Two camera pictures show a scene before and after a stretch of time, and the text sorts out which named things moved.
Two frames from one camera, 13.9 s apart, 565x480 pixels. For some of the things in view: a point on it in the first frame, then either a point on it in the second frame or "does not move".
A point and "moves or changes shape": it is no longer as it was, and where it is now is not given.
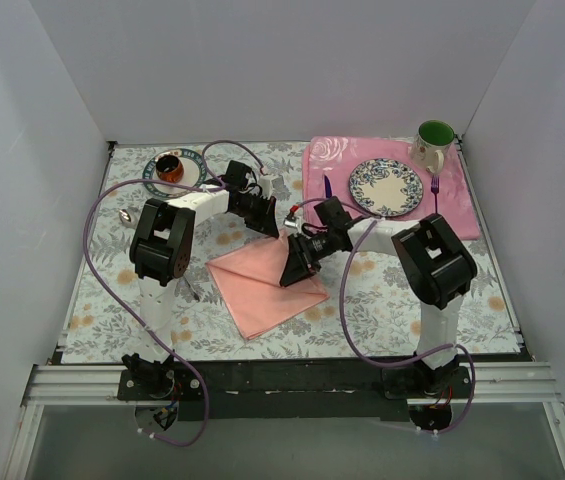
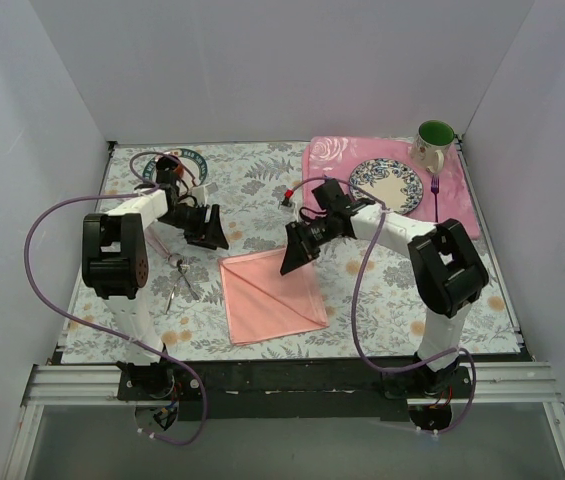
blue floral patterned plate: (385, 187) does not move
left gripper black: (264, 211) to (206, 225)
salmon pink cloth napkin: (250, 280) moves or changes shape
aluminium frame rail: (506, 382) does not move
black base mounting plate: (230, 391) does not move
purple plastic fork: (435, 186) does not move
